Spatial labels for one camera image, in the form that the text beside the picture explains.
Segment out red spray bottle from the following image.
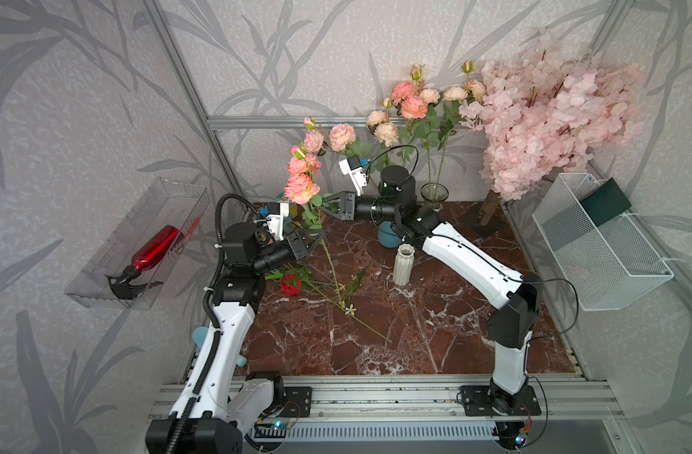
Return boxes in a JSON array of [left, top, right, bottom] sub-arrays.
[[107, 216, 201, 300]]

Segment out red rose stem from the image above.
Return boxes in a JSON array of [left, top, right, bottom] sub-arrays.
[[266, 264, 391, 344]]

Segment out tree stand base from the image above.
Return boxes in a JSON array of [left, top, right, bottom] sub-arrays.
[[473, 190, 505, 238]]

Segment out white ribbed vase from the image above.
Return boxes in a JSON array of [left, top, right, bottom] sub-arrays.
[[393, 244, 415, 287]]

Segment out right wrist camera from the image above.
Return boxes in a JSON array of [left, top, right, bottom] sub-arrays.
[[338, 155, 369, 196]]

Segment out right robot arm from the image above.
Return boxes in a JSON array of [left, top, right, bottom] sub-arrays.
[[323, 166, 539, 415]]

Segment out clear plastic wall bin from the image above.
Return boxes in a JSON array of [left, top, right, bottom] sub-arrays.
[[65, 178, 210, 310]]

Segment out deep pink rose stem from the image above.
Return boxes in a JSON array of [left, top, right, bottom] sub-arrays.
[[389, 64, 430, 148]]

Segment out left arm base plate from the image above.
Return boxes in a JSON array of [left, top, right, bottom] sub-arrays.
[[266, 387, 313, 418]]

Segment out pink cherry blossom tree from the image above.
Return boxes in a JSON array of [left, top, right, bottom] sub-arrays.
[[460, 30, 645, 202]]

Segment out teal ceramic vase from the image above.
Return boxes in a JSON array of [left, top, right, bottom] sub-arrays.
[[377, 221, 402, 249]]

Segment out dark green card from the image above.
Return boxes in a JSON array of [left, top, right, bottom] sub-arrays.
[[580, 179, 632, 227]]

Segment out clear glass vase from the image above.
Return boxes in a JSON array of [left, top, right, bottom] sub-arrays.
[[420, 183, 449, 212]]

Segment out aluminium front rail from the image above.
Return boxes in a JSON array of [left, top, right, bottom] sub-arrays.
[[146, 373, 625, 424]]

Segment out coral pink rose stem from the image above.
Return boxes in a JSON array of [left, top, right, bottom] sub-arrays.
[[284, 145, 346, 309]]

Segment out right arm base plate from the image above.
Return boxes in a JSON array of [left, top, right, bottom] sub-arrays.
[[457, 384, 543, 417]]

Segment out white wire mesh basket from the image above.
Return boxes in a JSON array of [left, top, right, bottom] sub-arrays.
[[533, 173, 675, 311]]

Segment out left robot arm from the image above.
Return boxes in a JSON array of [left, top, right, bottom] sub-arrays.
[[145, 222, 323, 453]]

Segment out cream pink rose stem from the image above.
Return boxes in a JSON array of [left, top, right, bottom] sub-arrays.
[[418, 88, 442, 183]]

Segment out small white daisy sprig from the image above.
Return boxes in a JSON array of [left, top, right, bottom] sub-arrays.
[[338, 268, 367, 316]]

